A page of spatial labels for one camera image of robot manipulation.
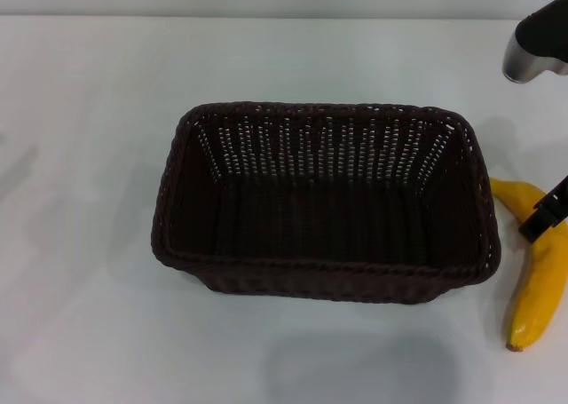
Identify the yellow banana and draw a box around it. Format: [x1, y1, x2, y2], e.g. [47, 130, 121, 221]
[489, 177, 568, 353]

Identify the dark brown woven basket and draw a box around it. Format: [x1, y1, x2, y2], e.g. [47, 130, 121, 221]
[152, 101, 504, 308]

